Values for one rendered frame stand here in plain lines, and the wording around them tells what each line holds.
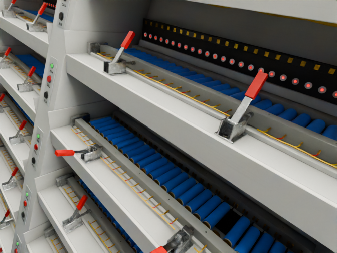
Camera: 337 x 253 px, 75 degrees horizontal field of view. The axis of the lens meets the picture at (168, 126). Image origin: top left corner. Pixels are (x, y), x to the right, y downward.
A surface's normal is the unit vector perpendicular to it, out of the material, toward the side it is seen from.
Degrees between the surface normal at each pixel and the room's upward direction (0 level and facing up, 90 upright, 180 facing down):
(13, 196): 16
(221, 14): 90
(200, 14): 90
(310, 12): 106
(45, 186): 90
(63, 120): 90
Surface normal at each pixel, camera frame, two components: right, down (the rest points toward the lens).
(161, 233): 0.15, -0.86
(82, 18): 0.70, 0.44
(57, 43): -0.62, 0.01
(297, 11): -0.69, 0.25
